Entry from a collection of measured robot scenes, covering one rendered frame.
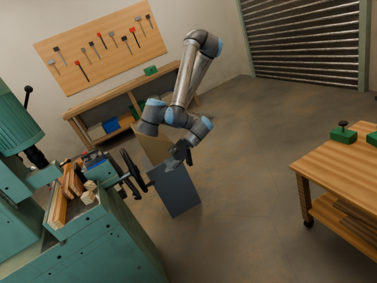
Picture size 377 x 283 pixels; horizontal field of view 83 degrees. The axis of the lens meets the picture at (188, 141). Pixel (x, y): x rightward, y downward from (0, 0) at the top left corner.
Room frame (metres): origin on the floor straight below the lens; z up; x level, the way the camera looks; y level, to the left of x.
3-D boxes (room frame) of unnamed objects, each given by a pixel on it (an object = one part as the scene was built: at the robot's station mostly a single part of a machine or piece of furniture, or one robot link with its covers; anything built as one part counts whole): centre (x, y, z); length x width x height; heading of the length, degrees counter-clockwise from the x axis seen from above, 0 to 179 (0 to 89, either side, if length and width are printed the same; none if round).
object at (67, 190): (0.99, 0.64, 0.93); 0.20 x 0.02 x 0.06; 16
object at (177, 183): (1.61, 0.28, 0.28); 0.30 x 0.30 x 0.55; 11
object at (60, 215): (1.03, 0.69, 0.92); 0.67 x 0.02 x 0.04; 16
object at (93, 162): (1.06, 0.50, 0.99); 0.13 x 0.11 x 0.06; 16
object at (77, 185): (1.00, 0.59, 0.93); 0.24 x 0.01 x 0.06; 16
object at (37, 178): (0.98, 0.70, 1.03); 0.14 x 0.07 x 0.09; 106
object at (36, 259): (0.95, 0.80, 0.76); 0.57 x 0.45 x 0.09; 106
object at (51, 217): (1.00, 0.70, 0.92); 0.60 x 0.02 x 0.05; 16
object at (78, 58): (4.26, 0.68, 1.50); 2.00 x 0.04 x 0.90; 101
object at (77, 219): (1.03, 0.58, 0.87); 0.61 x 0.30 x 0.06; 16
